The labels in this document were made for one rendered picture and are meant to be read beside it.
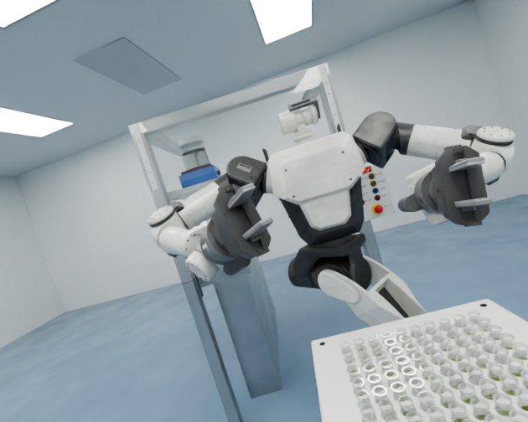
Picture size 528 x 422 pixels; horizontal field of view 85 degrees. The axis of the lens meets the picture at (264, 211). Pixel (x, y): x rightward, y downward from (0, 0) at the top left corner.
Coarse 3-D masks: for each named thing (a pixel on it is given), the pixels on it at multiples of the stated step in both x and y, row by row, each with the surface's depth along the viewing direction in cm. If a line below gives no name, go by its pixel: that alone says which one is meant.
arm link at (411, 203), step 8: (416, 184) 58; (416, 192) 57; (400, 200) 66; (408, 200) 58; (416, 200) 58; (400, 208) 66; (408, 208) 58; (416, 208) 58; (424, 208) 57; (432, 216) 61; (440, 216) 60; (432, 224) 62
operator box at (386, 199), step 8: (376, 168) 139; (376, 176) 140; (384, 176) 140; (368, 184) 140; (376, 184) 140; (384, 184) 140; (368, 192) 140; (384, 192) 140; (368, 200) 140; (384, 200) 140; (392, 200) 141; (368, 208) 141; (384, 208) 141; (392, 208) 141; (368, 216) 141; (376, 216) 141
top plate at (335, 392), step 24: (432, 312) 39; (456, 312) 37; (480, 312) 36; (504, 312) 34; (336, 336) 40; (360, 336) 38; (336, 360) 35; (336, 384) 31; (384, 384) 29; (408, 384) 28; (336, 408) 28
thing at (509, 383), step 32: (384, 352) 33; (416, 352) 31; (448, 352) 30; (480, 352) 28; (416, 384) 28; (480, 384) 25; (512, 384) 24; (384, 416) 25; (416, 416) 24; (480, 416) 23; (512, 416) 22
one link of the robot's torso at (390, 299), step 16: (320, 272) 90; (336, 272) 86; (384, 272) 90; (336, 288) 86; (352, 288) 82; (384, 288) 88; (400, 288) 85; (352, 304) 84; (368, 304) 80; (384, 304) 78; (400, 304) 86; (416, 304) 82; (368, 320) 83; (384, 320) 80
